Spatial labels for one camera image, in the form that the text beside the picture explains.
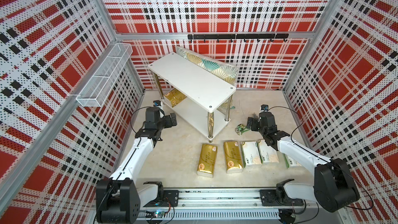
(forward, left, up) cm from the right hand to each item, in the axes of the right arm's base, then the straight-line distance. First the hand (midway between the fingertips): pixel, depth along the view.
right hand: (257, 119), depth 89 cm
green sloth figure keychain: (0, +8, -12) cm, 14 cm away
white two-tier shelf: (-8, +29, +22) cm, 37 cm away
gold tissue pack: (+16, +51, +1) cm, 54 cm away
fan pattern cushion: (+14, +18, +22) cm, 32 cm away
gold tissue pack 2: (-22, +29, -5) cm, 37 cm away
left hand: (-1, +50, +4) cm, 50 cm away
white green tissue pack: (-19, +6, -6) cm, 21 cm away
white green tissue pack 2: (-19, -3, -6) cm, 20 cm away
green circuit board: (-45, +51, -10) cm, 69 cm away
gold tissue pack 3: (-21, +15, -5) cm, 26 cm away
